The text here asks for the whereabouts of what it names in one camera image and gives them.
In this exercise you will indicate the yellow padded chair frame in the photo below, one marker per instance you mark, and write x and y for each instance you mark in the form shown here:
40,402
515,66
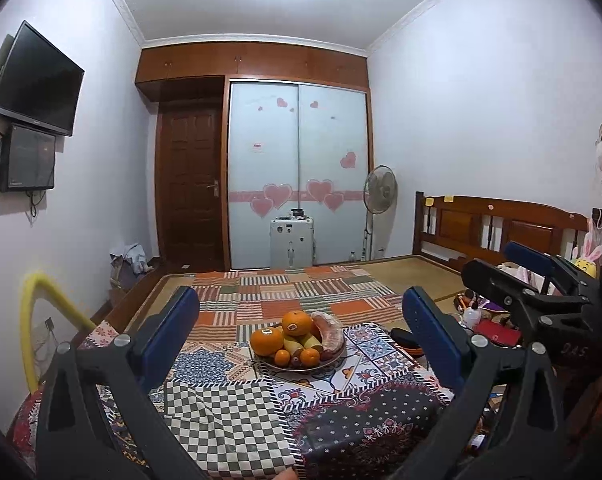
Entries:
31,320

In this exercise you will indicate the small wall monitor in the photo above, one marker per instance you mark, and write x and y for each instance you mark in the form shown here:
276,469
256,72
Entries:
28,157

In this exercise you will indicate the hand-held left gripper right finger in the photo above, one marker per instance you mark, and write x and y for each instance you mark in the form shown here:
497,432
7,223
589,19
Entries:
431,335

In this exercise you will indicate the dark brown plate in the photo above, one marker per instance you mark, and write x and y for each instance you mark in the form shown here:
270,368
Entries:
338,355

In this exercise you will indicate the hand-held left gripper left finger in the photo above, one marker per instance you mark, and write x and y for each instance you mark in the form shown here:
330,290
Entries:
171,335

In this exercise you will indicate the black and orange case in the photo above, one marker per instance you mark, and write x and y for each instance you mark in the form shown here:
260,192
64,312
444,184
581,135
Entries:
403,342

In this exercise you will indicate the bunny plush toy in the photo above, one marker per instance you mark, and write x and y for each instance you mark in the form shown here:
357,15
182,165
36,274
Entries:
588,260

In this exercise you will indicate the brown wooden door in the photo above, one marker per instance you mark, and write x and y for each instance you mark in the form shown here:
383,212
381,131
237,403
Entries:
188,185

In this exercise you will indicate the wardrobe with heart stickers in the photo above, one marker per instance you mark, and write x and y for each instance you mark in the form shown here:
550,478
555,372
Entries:
281,150

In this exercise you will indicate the standing electric fan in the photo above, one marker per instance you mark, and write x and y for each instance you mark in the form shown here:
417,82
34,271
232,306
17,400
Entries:
381,190

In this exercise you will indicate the small dark pot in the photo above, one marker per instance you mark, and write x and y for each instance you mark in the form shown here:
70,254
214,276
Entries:
298,212

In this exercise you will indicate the dark red grape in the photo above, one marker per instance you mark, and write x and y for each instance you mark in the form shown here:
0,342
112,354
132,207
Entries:
295,360
326,353

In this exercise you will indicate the plastic peeled pomelo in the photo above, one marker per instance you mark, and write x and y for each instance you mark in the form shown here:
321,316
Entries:
331,332

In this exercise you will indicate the large orange with sticker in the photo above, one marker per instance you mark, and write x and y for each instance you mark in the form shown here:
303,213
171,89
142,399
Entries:
266,342
297,324

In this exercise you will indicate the bag of clothes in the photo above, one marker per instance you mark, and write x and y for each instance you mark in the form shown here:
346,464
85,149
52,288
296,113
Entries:
128,260

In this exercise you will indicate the wooden bed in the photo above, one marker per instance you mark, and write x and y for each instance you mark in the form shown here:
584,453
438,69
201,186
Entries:
481,220

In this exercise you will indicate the white appliance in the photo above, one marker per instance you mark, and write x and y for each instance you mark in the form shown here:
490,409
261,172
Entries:
291,242

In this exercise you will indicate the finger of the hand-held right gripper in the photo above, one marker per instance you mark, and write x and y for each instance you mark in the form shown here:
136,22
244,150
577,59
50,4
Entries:
501,285
528,257

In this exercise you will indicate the patchwork printed blanket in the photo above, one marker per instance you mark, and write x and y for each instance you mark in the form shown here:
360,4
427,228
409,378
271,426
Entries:
221,395

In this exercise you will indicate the small mandarin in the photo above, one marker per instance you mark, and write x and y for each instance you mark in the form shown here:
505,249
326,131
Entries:
309,357
282,357

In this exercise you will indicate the wall socket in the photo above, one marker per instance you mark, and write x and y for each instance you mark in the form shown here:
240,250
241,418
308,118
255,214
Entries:
50,325

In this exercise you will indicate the wall mounted television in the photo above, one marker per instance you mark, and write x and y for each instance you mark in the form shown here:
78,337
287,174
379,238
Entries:
36,82

